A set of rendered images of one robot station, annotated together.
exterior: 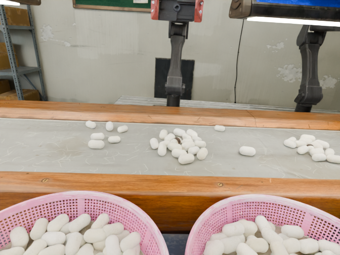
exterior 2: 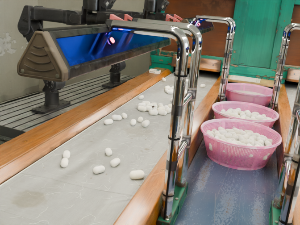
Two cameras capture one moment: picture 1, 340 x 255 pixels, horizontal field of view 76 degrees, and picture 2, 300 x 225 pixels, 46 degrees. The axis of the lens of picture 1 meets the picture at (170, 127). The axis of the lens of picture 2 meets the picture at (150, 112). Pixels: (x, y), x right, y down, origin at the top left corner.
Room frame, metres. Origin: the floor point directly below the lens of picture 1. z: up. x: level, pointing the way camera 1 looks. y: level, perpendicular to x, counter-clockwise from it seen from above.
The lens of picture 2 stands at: (0.06, 1.28, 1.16)
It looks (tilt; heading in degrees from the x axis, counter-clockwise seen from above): 17 degrees down; 290
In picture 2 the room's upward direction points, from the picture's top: 5 degrees clockwise
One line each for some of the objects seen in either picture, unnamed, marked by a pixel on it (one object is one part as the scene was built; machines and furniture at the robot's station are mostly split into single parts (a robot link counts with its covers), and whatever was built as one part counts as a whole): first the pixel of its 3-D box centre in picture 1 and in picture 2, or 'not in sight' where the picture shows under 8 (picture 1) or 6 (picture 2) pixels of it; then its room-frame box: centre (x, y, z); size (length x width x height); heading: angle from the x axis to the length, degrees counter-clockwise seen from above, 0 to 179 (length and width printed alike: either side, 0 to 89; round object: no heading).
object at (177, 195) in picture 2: not in sight; (148, 121); (0.32, 0.56, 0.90); 0.20 x 0.19 x 0.45; 93
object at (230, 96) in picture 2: not in sight; (247, 97); (0.19, -0.60, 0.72); 0.27 x 0.27 x 0.10
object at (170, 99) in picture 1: (173, 102); (52, 98); (0.99, -0.01, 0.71); 0.20 x 0.07 x 0.08; 88
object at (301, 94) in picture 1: (308, 98); (117, 67); (0.96, -0.61, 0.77); 0.09 x 0.06 x 0.06; 88
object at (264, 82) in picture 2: not in sight; (251, 81); (0.20, -0.82, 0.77); 0.33 x 0.15 x 0.01; 3
